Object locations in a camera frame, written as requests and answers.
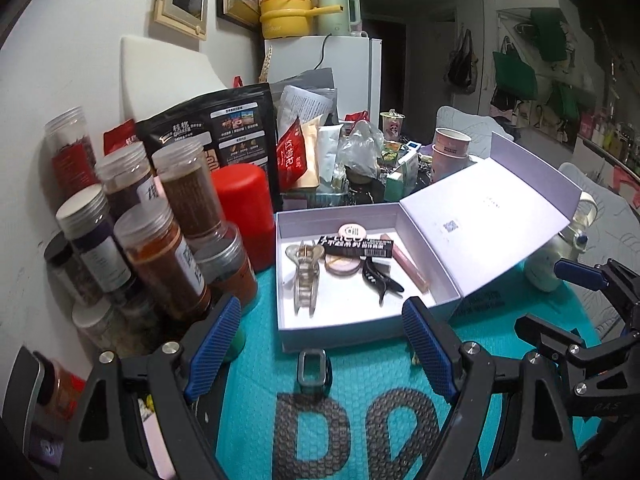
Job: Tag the white foam board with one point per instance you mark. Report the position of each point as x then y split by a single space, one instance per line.
156 76

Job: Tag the light green kettle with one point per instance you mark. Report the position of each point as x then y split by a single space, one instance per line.
343 22

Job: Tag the wall intercom panel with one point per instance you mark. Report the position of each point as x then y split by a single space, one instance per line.
186 16

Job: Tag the beige hair claw clip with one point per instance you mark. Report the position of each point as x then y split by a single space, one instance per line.
306 280

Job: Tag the jar with white label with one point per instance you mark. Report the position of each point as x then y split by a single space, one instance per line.
155 246

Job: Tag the black lip gloss box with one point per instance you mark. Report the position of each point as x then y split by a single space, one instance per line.
351 248

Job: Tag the black snack pouch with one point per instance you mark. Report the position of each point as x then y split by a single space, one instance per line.
235 126

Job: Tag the red cylindrical canister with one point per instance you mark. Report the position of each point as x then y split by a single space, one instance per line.
243 192

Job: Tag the dark green square tin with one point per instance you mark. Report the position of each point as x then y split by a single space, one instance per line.
314 373

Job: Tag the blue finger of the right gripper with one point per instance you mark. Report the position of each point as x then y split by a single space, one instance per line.
579 274
552 342

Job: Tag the pink paper cups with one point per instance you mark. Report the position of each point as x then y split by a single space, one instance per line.
450 152

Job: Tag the round white compact case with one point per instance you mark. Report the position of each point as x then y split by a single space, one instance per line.
341 265

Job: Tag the dark purple jar white label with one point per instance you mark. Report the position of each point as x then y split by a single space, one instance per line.
86 222

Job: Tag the yellow pot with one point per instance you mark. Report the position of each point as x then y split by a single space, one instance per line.
282 19

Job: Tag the clear plastic bag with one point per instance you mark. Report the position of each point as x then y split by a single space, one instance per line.
361 149

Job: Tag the medicine box white green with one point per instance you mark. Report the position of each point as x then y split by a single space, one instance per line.
402 181

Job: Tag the pink lipstick tube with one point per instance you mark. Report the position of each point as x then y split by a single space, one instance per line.
404 265

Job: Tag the teal bubble mailer mat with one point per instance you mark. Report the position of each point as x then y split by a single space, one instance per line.
381 417

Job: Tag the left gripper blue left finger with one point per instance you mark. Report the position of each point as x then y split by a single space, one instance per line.
206 344

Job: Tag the small pink round jar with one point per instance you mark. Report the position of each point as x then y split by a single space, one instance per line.
352 230

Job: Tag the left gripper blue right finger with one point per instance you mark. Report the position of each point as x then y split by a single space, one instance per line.
436 346

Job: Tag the short orange spice jar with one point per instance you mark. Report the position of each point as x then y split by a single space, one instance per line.
226 267

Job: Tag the white mini fridge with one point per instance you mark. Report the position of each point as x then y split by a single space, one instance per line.
322 75

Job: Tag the white square planter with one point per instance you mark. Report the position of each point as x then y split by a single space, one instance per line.
156 444

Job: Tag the black curved hair clip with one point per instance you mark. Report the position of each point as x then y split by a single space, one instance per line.
379 281

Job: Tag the tall brown spice jar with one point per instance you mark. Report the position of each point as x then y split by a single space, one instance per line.
188 186

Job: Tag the lilac gift box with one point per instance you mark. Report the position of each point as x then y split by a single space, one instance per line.
461 233

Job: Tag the red snack packet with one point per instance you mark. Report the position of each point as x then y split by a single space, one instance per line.
291 156

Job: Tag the red filled jar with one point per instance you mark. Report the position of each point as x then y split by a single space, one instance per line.
72 155

